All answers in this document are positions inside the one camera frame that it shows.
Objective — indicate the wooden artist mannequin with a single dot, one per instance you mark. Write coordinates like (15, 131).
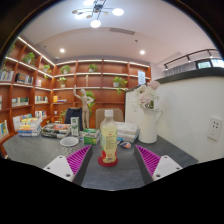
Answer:
(85, 106)

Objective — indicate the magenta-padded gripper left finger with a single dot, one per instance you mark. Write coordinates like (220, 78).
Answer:
(76, 160)

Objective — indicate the white pitcher vase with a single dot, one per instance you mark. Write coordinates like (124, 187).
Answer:
(148, 128)

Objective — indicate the white mug with line pattern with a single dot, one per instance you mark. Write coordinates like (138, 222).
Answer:
(69, 146)

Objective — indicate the dark blue jacket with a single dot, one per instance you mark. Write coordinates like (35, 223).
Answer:
(72, 115)

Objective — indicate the stack of colourful books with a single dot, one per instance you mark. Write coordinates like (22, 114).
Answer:
(29, 127)

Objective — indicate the white and pink flower bouquet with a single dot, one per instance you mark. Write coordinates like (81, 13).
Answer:
(145, 96)

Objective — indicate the flat round red coaster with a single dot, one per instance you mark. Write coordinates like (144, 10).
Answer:
(108, 164)

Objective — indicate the pile of magazines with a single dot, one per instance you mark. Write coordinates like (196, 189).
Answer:
(55, 130)

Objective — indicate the small printed sticker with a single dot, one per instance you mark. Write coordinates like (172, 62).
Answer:
(125, 144)

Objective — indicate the stack of white tissue packs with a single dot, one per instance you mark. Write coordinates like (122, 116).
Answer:
(128, 131)

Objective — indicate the tan chair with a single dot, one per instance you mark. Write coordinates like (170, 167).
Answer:
(100, 118)

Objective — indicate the white wall socket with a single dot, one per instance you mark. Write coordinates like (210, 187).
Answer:
(215, 128)

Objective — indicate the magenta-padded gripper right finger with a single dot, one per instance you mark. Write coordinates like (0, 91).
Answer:
(151, 161)

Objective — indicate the green-white tissue box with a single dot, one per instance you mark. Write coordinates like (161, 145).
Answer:
(90, 136)

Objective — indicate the wooden shelf unit with books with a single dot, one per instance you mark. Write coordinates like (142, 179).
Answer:
(26, 93)

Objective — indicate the recessed ceiling spotlight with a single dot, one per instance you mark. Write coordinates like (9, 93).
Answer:
(62, 50)
(142, 52)

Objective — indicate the ceiling lamp with round lights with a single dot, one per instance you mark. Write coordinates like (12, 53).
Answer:
(96, 13)

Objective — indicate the clear bottle with yellow drink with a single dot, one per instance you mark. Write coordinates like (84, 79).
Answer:
(108, 143)

